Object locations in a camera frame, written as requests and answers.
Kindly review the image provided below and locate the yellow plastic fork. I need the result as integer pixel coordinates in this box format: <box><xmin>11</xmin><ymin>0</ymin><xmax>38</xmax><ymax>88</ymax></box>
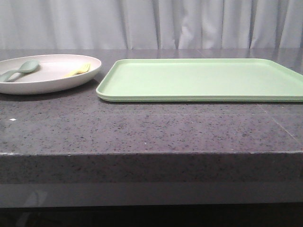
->
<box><xmin>64</xmin><ymin>62</ymin><xmax>91</xmax><ymax>78</ymax></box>

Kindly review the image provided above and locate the beige round plate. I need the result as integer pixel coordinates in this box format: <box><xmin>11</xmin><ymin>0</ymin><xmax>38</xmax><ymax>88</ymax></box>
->
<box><xmin>0</xmin><ymin>54</ymin><xmax>101</xmax><ymax>95</ymax></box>

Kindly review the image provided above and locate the light green serving tray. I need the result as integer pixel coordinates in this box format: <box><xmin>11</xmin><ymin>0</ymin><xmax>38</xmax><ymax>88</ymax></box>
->
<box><xmin>96</xmin><ymin>58</ymin><xmax>303</xmax><ymax>102</ymax></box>

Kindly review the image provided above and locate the light green spoon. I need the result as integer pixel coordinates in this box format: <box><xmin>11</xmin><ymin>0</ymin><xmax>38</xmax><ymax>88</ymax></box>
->
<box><xmin>0</xmin><ymin>60</ymin><xmax>39</xmax><ymax>82</ymax></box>

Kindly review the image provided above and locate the white pleated curtain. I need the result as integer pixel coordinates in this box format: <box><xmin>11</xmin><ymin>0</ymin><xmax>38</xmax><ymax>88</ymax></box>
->
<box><xmin>0</xmin><ymin>0</ymin><xmax>303</xmax><ymax>49</ymax></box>

